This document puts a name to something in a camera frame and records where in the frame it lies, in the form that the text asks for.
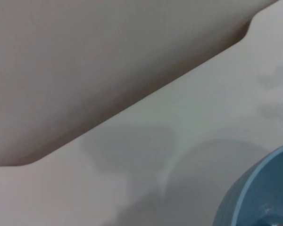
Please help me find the blue plastic bowl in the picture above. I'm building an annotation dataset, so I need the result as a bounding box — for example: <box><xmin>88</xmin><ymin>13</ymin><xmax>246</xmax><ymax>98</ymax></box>
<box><xmin>213</xmin><ymin>142</ymin><xmax>283</xmax><ymax>226</ymax></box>

